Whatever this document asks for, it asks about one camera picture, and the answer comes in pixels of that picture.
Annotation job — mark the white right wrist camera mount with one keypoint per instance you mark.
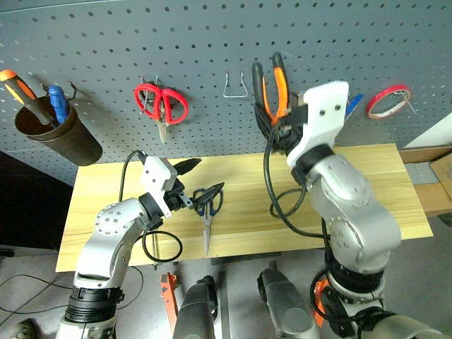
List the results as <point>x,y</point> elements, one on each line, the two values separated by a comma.
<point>323,116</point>

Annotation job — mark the silver hook under tape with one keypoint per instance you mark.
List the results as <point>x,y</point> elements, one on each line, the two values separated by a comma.
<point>409,104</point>

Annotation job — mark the grey metal pegboard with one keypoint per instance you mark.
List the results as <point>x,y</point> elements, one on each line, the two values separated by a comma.
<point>212,35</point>

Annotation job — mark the orange black pliers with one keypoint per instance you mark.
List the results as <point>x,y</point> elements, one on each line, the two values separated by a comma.
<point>280,84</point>

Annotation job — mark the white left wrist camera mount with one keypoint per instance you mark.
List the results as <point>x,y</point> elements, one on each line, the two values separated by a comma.
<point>155,176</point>

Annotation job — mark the orange bar clamp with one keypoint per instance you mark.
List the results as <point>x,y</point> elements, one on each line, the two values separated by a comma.
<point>169,300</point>

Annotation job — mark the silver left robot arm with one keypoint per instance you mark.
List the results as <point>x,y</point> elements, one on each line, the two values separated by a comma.
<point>113,229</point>

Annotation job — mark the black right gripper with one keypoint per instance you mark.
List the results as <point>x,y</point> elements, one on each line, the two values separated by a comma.
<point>291,132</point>

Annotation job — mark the black blue scissors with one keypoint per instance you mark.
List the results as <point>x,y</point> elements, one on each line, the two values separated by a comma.
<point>208,212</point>

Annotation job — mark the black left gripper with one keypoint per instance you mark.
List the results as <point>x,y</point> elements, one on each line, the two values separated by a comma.
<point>176,197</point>

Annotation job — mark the dark grey rounded robot leg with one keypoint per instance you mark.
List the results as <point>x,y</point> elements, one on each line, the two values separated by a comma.
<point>289,307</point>
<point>196,310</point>

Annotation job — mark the white panel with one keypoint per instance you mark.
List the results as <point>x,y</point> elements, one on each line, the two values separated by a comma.
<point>432,132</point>

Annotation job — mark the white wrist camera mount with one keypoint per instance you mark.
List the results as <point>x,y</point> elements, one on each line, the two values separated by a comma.
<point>155,176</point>
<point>323,116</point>

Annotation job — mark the brown cardboard box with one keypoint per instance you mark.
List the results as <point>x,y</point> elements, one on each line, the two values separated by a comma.
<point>436,176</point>

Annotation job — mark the black cabinet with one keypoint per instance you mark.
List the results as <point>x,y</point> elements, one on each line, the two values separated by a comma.
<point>28,205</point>

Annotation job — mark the grey rounded robot body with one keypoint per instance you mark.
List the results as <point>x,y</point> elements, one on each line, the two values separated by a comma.
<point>406,326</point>

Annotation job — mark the brown metal cup holder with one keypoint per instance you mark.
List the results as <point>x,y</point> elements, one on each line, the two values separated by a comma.
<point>60,139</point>

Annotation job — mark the dark shoe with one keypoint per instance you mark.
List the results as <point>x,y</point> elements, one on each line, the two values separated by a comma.
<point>23,329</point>

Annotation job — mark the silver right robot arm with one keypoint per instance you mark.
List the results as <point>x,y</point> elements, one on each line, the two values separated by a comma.
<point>356,219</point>

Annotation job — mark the red tape roll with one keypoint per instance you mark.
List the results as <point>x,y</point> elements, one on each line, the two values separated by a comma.
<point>375,100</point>

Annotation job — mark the dark metal pegboard hook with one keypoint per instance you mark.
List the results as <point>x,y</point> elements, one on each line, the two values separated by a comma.
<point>75,91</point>

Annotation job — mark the silver hook under red scissors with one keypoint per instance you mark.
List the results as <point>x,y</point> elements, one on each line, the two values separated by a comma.
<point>143,102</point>

